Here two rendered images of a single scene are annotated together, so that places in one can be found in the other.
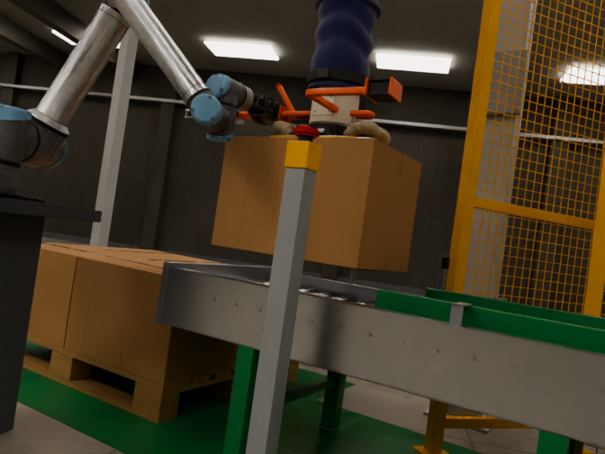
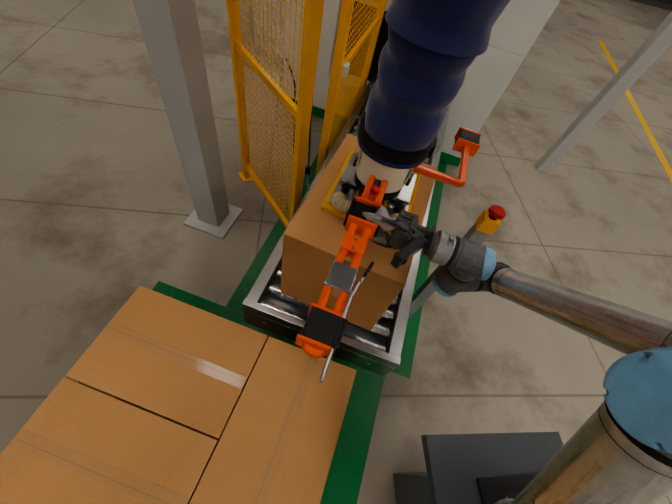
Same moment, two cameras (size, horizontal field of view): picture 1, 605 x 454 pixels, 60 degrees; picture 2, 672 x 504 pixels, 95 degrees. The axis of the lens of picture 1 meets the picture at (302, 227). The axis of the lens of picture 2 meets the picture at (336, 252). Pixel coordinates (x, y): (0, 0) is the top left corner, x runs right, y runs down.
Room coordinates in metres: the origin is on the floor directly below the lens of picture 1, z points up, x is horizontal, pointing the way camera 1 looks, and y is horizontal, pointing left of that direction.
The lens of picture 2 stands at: (2.34, 0.67, 1.85)
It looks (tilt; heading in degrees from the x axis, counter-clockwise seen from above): 55 degrees down; 243
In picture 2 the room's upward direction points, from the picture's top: 17 degrees clockwise
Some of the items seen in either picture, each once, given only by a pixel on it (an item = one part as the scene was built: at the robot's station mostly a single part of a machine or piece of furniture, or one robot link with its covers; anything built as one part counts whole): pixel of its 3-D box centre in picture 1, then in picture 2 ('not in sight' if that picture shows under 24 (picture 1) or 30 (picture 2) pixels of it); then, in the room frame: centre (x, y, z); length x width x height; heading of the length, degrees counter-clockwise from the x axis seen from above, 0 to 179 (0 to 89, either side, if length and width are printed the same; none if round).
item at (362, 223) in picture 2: (276, 115); (364, 217); (2.03, 0.16, 1.21); 0.10 x 0.08 x 0.06; 149
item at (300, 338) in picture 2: not in sight; (318, 328); (2.22, 0.45, 1.21); 0.08 x 0.07 x 0.05; 59
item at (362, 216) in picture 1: (316, 204); (358, 230); (1.91, -0.04, 0.88); 0.60 x 0.40 x 0.40; 56
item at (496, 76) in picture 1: (501, 83); not in sight; (2.50, -0.85, 1.62); 0.20 x 0.05 x 0.30; 59
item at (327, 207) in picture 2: not in sight; (350, 178); (1.98, -0.11, 1.11); 0.34 x 0.10 x 0.05; 59
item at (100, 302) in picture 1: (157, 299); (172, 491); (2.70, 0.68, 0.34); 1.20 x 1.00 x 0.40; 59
